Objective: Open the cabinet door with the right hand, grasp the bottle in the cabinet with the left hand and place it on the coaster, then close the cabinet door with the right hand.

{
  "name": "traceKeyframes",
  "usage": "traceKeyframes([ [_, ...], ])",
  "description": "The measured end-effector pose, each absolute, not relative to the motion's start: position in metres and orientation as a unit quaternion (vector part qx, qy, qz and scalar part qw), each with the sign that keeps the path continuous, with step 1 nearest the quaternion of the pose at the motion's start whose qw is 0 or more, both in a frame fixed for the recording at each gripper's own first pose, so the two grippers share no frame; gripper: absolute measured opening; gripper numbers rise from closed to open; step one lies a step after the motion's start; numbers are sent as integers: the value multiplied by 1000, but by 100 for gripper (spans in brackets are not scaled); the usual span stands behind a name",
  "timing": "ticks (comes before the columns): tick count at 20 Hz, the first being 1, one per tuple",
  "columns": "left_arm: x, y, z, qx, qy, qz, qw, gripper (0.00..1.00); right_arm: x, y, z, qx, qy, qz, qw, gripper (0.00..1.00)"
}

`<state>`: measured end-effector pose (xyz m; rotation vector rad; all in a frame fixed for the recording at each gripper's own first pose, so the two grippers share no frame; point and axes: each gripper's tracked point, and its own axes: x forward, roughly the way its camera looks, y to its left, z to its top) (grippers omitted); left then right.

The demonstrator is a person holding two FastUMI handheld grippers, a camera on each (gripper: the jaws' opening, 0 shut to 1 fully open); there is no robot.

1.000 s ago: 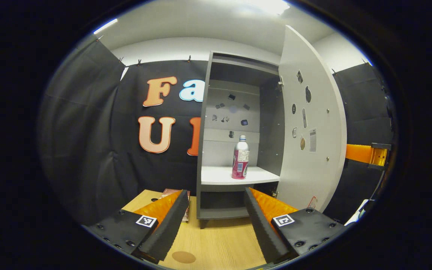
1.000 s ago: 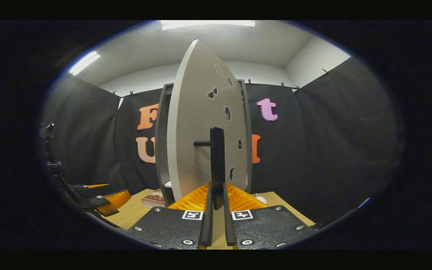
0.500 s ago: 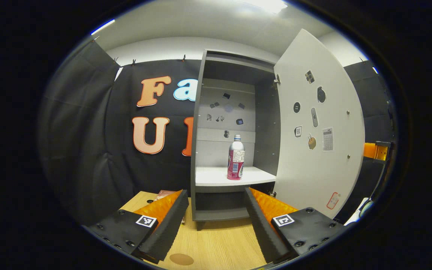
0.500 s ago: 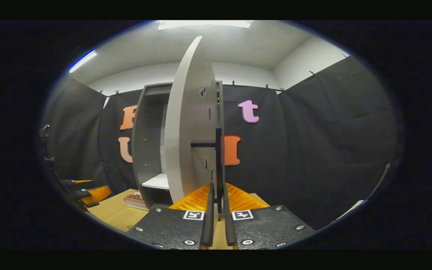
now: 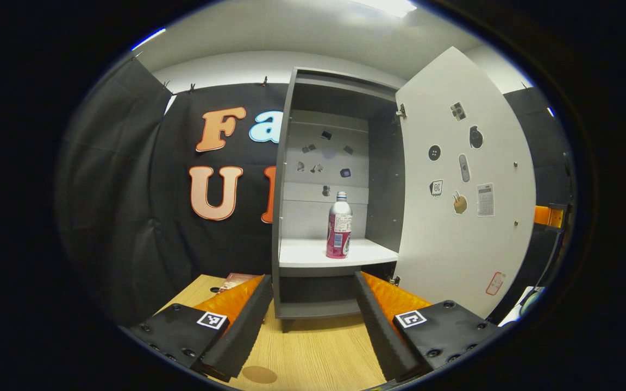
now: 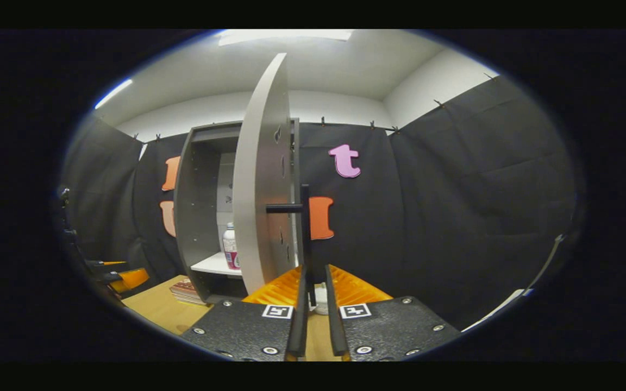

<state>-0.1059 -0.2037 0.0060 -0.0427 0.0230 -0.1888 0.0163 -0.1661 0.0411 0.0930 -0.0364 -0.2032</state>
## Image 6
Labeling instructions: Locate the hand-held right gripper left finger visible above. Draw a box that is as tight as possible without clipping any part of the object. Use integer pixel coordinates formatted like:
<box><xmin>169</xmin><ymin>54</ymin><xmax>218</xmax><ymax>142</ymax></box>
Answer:
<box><xmin>180</xmin><ymin>264</ymin><xmax>309</xmax><ymax>362</ymax></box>

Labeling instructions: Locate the white cabinet shelf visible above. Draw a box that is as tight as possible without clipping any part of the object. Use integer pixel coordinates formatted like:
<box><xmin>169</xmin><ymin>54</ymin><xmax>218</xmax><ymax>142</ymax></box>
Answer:
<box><xmin>191</xmin><ymin>251</ymin><xmax>244</xmax><ymax>276</ymax></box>

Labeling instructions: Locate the grey cabinet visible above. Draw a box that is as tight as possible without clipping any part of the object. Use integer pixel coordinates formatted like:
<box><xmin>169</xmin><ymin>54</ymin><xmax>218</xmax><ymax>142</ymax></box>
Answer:
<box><xmin>173</xmin><ymin>118</ymin><xmax>301</xmax><ymax>305</ymax></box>

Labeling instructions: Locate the white lidded jar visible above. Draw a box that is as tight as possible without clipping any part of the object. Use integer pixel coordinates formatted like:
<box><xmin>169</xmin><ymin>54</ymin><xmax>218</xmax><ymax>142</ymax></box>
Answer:
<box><xmin>313</xmin><ymin>282</ymin><xmax>329</xmax><ymax>316</ymax></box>

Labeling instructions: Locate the stack of books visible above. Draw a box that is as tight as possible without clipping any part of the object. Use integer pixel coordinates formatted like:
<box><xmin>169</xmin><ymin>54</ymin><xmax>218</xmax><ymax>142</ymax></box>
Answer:
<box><xmin>169</xmin><ymin>278</ymin><xmax>208</xmax><ymax>306</ymax></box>

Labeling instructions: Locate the white cabinet door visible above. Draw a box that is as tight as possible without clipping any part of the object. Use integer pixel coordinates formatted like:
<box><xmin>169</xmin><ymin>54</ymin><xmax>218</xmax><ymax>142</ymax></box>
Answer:
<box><xmin>233</xmin><ymin>53</ymin><xmax>300</xmax><ymax>295</ymax></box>

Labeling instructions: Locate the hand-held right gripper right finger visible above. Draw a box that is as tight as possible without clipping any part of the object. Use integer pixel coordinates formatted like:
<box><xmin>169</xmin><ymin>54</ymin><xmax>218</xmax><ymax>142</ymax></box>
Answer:
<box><xmin>325</xmin><ymin>264</ymin><xmax>461</xmax><ymax>362</ymax></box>

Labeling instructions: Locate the ceiling strip light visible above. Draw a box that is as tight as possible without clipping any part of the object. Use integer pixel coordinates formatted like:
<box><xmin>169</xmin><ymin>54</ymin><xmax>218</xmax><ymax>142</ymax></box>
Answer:
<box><xmin>94</xmin><ymin>79</ymin><xmax>134</xmax><ymax>110</ymax></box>

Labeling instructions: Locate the black door handle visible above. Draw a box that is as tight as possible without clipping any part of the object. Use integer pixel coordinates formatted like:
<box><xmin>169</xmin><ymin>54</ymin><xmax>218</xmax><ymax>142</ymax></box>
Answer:
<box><xmin>266</xmin><ymin>185</ymin><xmax>314</xmax><ymax>307</ymax></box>

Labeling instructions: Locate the silver bottle with red label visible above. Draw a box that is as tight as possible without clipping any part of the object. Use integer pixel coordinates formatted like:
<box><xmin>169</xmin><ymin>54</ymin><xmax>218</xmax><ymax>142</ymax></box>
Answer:
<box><xmin>222</xmin><ymin>223</ymin><xmax>241</xmax><ymax>271</ymax></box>

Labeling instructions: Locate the black backdrop cloth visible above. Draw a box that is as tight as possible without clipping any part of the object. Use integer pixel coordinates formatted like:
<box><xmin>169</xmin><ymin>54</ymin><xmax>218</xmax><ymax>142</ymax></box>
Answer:
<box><xmin>62</xmin><ymin>76</ymin><xmax>577</xmax><ymax>332</ymax></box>

